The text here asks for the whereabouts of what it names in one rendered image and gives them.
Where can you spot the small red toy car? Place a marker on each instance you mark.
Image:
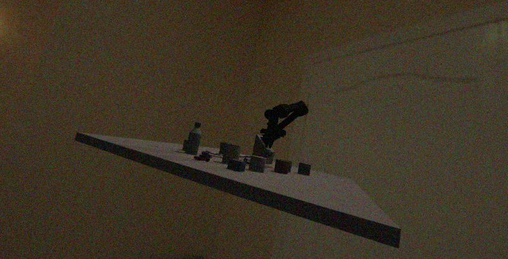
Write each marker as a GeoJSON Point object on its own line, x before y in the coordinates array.
{"type": "Point", "coordinates": [202, 157]}

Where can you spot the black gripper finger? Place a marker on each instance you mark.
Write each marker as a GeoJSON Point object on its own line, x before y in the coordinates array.
{"type": "Point", "coordinates": [271, 142]}
{"type": "Point", "coordinates": [266, 139]}

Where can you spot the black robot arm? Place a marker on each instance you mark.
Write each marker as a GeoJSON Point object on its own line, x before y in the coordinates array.
{"type": "Point", "coordinates": [282, 111]}

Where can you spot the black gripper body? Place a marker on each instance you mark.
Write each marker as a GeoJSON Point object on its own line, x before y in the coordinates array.
{"type": "Point", "coordinates": [269, 131]}

